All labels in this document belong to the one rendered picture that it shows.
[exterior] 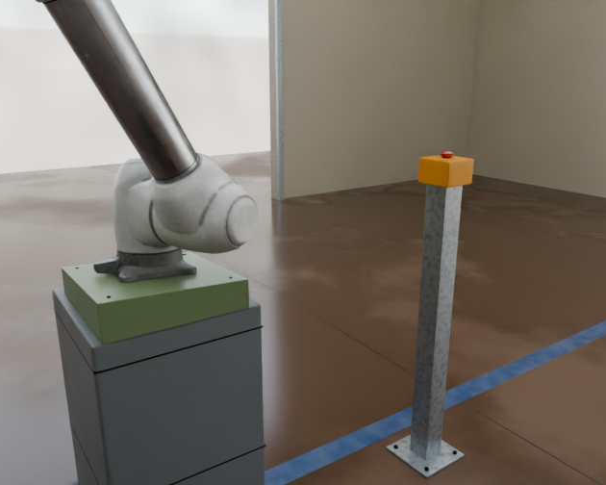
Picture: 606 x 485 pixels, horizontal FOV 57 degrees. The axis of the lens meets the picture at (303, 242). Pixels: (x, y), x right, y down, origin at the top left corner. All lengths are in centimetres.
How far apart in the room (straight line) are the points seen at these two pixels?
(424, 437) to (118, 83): 158
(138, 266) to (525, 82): 669
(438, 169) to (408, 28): 555
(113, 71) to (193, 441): 85
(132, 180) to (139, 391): 47
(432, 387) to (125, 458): 107
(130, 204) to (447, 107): 673
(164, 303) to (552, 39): 666
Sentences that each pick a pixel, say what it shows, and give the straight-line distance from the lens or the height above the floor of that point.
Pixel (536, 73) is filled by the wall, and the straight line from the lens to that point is 757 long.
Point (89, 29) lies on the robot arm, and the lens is 104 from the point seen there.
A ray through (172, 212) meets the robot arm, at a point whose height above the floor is 106.
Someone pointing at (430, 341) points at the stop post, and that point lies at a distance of 195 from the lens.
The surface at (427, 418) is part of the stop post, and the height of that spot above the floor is 18.
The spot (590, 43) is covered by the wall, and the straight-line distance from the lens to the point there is 725.
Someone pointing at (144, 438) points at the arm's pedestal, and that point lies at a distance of 137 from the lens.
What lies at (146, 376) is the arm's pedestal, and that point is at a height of 70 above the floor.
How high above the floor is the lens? 133
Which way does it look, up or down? 17 degrees down
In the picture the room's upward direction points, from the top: straight up
